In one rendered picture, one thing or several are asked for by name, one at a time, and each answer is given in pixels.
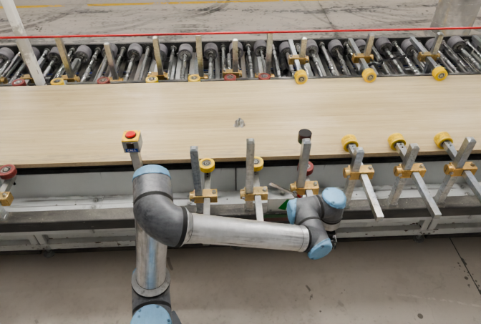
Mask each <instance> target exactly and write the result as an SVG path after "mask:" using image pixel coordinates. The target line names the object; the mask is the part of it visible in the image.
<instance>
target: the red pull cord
mask: <svg viewBox="0 0 481 324"><path fill-rule="evenodd" d="M448 29H481V26H480V27H445V28H409V29H340V30H304V31H235V32H200V33H164V34H95V35H59V36H0V39H31V38H67V37H101V36H170V35H205V34H274V33H309V32H344V31H413V30H448Z"/></svg>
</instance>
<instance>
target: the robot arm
mask: <svg viewBox="0 0 481 324"><path fill-rule="evenodd" d="M132 183H133V213H134V216H135V248H136V268H135V269H134V271H133V273H132V319H131V322H130V324H173V317H172V309H171V302H170V272H169V270H168V269H167V268H166V260H167V247H168V246H170V247H181V246H183V245H184V244H185V243H186V242H193V243H202V244H211V245H229V246H238V247H255V248H265V249H274V250H291V251H298V252H306V253H307V255H308V257H309V258H310V259H312V260H317V259H320V258H322V257H324V256H326V255H328V254H329V253H330V252H331V250H332V249H333V247H334V249H336V245H335V244H334V243H336V244H337V240H336V235H335V230H336V229H338V228H339V225H340V223H341V219H342V215H343V212H344V208H345V207H346V195H345V194H344V193H343V192H342V191H341V190H339V189H337V188H335V187H328V188H326V189H325V190H324V191H323V192H322V194H321V195H313V196H308V197H301V198H297V199H293V200H289V201H288V203H287V215H288V221H289V222H290V224H291V225H290V224H283V223H277V222H265V221H258V220H247V219H240V218H234V217H222V216H215V215H204V214H197V213H191V212H189V211H188V210H187V208H186V207H182V206H177V205H175V204H174V203H173V192H172V186H171V176H170V173H169V172H168V170H167V169H166V168H164V167H163V166H160V165H145V166H143V167H141V168H139V169H137V170H136V171H135V173H134V175H133V178H132ZM294 224H296V225H294Z"/></svg>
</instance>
